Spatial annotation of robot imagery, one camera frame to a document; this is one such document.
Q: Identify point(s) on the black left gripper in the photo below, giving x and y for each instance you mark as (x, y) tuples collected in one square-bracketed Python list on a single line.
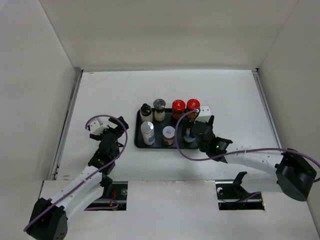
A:
[(98, 137)]

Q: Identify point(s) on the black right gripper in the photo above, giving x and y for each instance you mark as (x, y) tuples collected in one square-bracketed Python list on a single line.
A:
[(189, 123)]

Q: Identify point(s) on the red-lid orange sauce jar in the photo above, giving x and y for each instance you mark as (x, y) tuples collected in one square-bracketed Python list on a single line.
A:
[(192, 104)]

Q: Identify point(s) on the red-lid dark sauce jar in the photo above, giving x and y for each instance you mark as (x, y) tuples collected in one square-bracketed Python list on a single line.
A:
[(178, 108)]

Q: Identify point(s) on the small jar red-white lid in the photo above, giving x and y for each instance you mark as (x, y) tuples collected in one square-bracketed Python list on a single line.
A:
[(168, 134)]

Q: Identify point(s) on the silver-lid blue label shaker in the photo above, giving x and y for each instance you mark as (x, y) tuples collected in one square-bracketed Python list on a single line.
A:
[(148, 132)]

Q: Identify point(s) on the black-cap white powder bottle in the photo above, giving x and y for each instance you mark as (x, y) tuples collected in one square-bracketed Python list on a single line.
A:
[(146, 113)]

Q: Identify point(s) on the clear-lid spice grinder bottle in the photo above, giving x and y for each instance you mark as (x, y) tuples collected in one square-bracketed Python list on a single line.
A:
[(159, 109)]

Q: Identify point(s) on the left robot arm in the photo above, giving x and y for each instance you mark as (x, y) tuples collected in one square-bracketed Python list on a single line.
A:
[(50, 217)]

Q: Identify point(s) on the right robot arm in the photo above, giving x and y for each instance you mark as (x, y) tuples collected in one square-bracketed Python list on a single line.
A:
[(280, 170)]

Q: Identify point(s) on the black plastic tray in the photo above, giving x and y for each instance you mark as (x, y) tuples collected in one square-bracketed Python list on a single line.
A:
[(158, 134)]

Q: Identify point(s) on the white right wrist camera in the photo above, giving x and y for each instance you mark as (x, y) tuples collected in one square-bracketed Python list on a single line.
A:
[(204, 114)]

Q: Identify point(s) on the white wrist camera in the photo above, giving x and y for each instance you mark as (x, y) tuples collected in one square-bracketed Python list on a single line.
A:
[(204, 114), (96, 127)]

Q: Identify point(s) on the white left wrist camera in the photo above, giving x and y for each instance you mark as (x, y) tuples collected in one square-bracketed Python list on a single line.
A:
[(96, 127)]

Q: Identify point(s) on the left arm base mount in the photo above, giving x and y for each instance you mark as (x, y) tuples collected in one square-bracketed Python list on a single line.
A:
[(114, 196)]

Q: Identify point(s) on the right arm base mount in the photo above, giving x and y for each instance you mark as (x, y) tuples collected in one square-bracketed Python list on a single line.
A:
[(231, 196)]

